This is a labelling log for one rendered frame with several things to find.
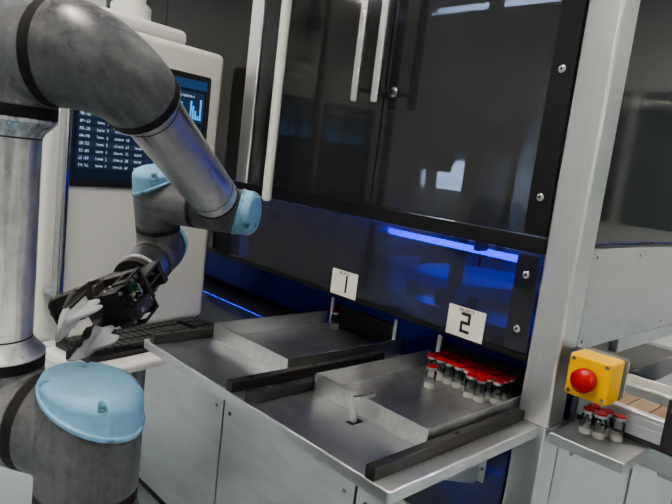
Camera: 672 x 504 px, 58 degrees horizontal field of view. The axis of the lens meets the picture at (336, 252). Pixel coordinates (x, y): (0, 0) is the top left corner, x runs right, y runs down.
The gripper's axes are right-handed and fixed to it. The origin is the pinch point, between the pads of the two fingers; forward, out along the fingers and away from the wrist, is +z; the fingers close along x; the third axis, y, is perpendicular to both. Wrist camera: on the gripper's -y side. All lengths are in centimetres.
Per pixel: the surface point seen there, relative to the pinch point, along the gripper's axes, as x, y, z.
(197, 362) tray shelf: 24.0, -1.8, -31.3
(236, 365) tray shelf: 27.5, 4.8, -32.7
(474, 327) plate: 34, 51, -38
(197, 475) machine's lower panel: 87, -46, -75
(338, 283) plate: 29, 22, -62
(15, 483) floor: 87, -126, -90
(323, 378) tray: 29.7, 23.4, -24.9
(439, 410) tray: 41, 42, -25
